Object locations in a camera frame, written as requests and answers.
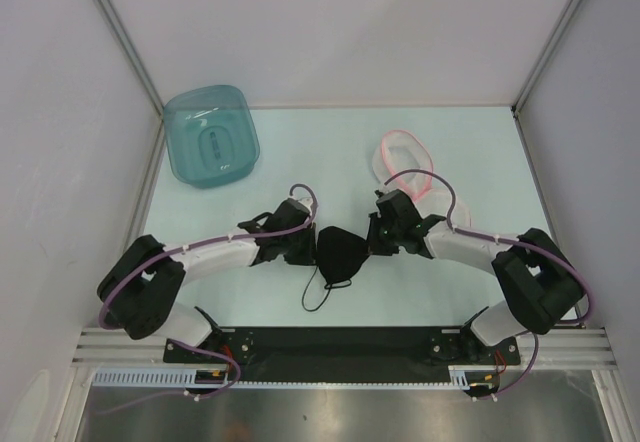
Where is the black bra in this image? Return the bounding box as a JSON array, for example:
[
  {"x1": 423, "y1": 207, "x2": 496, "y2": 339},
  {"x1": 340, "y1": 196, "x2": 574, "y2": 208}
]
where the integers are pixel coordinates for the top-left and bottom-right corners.
[{"x1": 301, "y1": 226, "x2": 370, "y2": 313}]

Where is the pink mesh laundry bag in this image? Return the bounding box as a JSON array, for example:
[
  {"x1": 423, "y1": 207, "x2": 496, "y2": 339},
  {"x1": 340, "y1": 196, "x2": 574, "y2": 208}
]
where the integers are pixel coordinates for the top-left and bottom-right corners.
[{"x1": 372, "y1": 129, "x2": 452, "y2": 218}]

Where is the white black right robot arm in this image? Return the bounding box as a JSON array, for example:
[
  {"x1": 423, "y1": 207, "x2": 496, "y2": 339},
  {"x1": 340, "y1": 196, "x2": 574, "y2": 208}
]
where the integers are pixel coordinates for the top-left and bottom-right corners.
[{"x1": 367, "y1": 189, "x2": 587, "y2": 363}]

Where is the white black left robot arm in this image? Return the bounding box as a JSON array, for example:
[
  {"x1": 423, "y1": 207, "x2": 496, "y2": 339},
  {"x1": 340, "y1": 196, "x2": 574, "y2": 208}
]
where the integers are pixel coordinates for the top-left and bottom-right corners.
[{"x1": 97, "y1": 197, "x2": 317, "y2": 362}]

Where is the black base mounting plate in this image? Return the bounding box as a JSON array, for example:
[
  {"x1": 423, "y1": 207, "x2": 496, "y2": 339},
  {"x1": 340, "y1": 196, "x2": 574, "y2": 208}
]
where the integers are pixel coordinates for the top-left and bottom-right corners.
[{"x1": 163, "y1": 325, "x2": 522, "y2": 394}]

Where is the teal plastic tub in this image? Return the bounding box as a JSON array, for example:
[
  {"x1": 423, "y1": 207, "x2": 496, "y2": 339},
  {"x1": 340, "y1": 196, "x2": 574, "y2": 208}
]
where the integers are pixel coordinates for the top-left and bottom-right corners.
[{"x1": 163, "y1": 85, "x2": 260, "y2": 189}]

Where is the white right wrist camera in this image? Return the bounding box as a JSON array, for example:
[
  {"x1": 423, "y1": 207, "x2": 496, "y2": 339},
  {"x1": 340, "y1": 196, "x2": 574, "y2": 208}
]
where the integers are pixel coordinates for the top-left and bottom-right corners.
[{"x1": 375, "y1": 190, "x2": 395, "y2": 200}]

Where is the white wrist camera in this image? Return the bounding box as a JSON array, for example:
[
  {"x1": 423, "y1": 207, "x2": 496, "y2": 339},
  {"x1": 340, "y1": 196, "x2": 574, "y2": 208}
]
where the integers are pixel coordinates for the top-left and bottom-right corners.
[
  {"x1": 290, "y1": 196, "x2": 318, "y2": 212},
  {"x1": 375, "y1": 190, "x2": 395, "y2": 200}
]

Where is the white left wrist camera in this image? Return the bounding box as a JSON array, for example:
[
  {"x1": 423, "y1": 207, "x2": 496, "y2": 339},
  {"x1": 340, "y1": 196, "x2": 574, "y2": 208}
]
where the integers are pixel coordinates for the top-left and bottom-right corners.
[{"x1": 290, "y1": 196, "x2": 318, "y2": 212}]

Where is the white slotted cable duct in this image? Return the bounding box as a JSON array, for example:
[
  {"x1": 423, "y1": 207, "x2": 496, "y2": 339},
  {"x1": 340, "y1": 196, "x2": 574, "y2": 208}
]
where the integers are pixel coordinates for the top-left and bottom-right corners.
[{"x1": 93, "y1": 367, "x2": 499, "y2": 391}]

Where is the aluminium front frame rail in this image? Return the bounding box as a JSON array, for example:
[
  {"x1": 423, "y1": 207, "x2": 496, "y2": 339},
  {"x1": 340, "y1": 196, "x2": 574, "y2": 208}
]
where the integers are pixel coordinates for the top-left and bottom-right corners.
[{"x1": 72, "y1": 327, "x2": 616, "y2": 369}]

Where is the aluminium right corner post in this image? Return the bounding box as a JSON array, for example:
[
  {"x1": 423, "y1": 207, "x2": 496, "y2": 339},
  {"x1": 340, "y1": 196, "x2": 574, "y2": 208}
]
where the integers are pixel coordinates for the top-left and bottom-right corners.
[{"x1": 510, "y1": 0, "x2": 606, "y2": 113}]

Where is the aluminium corner post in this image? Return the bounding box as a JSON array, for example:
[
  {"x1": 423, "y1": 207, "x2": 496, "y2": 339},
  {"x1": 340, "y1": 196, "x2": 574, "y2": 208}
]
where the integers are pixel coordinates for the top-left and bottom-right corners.
[
  {"x1": 510, "y1": 0, "x2": 606, "y2": 113},
  {"x1": 74, "y1": 0, "x2": 166, "y2": 113}
]

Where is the aluminium left corner post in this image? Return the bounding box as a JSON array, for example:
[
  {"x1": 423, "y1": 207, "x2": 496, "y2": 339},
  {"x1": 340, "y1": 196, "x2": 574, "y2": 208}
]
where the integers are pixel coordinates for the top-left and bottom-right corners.
[{"x1": 74, "y1": 0, "x2": 166, "y2": 113}]

